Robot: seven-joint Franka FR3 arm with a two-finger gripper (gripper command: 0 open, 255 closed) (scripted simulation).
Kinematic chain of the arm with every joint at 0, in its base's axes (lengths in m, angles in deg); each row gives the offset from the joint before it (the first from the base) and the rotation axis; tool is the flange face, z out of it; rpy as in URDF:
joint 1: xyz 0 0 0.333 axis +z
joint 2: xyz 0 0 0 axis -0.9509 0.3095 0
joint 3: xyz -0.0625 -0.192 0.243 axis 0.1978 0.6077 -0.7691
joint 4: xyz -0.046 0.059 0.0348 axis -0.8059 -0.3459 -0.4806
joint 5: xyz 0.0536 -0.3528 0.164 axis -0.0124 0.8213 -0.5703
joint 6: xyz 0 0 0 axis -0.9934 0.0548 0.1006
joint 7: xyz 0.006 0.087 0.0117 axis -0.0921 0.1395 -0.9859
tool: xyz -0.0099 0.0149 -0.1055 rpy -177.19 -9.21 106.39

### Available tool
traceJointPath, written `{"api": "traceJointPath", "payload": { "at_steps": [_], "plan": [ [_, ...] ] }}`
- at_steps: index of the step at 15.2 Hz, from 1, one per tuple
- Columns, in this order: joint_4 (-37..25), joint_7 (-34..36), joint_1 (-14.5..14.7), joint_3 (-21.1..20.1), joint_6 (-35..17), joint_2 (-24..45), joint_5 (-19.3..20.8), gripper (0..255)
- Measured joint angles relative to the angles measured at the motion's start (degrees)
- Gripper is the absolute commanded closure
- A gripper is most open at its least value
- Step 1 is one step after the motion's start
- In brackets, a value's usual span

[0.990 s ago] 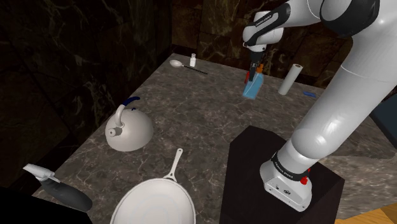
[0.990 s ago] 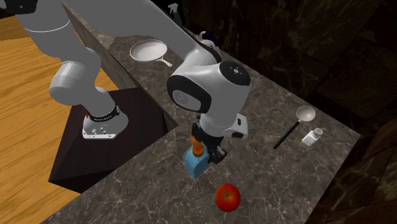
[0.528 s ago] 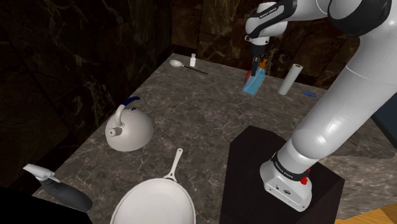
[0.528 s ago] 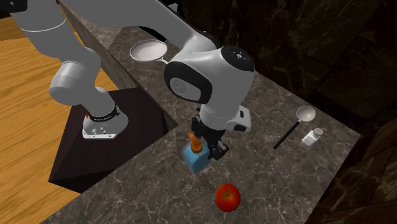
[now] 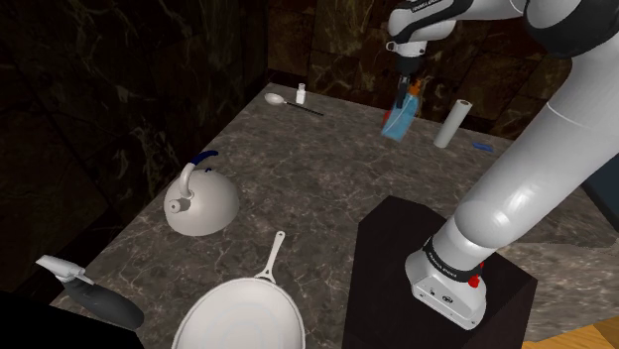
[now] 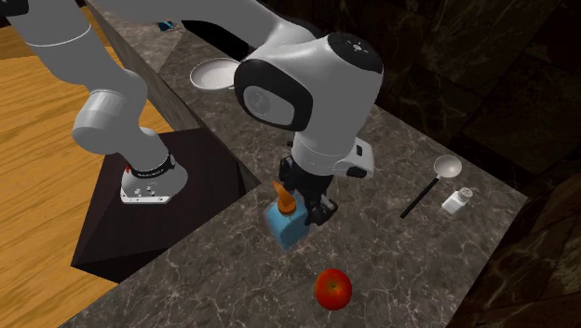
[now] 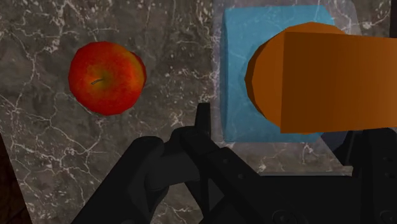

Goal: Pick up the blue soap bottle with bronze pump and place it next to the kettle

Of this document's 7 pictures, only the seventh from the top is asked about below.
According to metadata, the light blue box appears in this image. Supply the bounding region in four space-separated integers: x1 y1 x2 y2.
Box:
219 4 336 143

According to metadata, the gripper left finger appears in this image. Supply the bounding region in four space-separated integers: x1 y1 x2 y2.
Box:
70 102 261 224

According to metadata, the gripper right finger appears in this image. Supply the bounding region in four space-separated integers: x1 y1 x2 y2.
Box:
336 127 397 224

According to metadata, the orange mallet-shaped object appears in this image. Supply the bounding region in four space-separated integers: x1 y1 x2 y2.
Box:
244 21 397 136

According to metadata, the red apple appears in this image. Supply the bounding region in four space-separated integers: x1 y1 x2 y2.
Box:
68 41 148 117

